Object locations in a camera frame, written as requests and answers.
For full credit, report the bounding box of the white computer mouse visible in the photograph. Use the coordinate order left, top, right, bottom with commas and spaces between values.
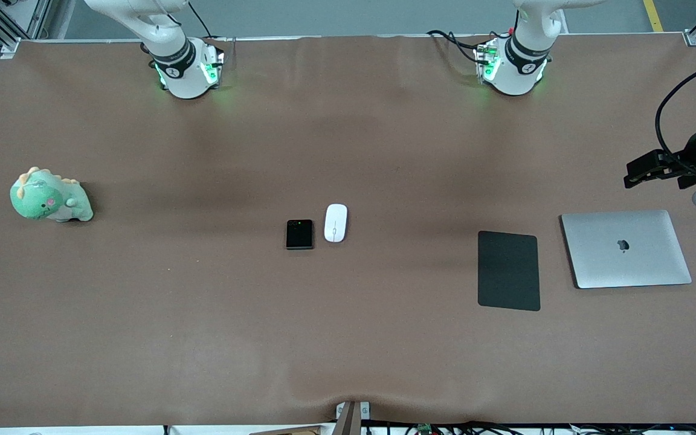
324, 204, 348, 243

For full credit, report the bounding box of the black phone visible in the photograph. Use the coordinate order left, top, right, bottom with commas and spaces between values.
286, 219, 314, 250

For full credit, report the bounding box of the black mouse pad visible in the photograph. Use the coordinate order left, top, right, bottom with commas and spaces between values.
477, 230, 541, 312

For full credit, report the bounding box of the silver laptop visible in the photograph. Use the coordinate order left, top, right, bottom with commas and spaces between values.
560, 209, 693, 289

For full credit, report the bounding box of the green dinosaur plush toy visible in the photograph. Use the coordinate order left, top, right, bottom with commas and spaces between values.
10, 167, 94, 223

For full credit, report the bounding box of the brown table cover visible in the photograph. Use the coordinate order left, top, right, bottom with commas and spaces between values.
0, 33, 696, 427

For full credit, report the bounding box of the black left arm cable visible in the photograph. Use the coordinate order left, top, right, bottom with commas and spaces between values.
654, 56, 696, 164

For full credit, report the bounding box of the black left base cable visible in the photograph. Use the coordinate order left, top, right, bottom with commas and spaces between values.
427, 29, 495, 65

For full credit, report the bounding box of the black base cable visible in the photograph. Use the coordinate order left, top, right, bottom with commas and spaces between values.
427, 29, 495, 65
188, 0, 229, 44

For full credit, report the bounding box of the black right base cable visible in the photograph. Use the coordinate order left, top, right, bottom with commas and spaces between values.
188, 0, 229, 44

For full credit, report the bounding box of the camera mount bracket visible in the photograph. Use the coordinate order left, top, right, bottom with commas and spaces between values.
335, 401, 371, 435

